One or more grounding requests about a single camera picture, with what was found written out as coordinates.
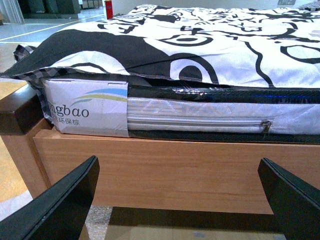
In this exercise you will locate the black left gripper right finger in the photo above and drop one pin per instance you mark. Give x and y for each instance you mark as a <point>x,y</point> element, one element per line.
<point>294,202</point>

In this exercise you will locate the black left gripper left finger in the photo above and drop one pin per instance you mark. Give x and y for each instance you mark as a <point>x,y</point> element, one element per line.
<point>60,212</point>

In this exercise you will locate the plastic wrapped white mattress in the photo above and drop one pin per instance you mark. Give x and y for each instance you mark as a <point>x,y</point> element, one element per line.
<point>136,107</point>

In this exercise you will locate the black and white patterned quilt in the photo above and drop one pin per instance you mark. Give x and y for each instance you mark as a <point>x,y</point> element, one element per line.
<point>244,47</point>

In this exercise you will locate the red fire extinguisher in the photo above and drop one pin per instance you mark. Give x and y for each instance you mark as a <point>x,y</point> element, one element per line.
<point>109,9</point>

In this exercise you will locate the wooden bed frame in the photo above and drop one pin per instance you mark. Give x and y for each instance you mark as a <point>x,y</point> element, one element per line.
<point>154,186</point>

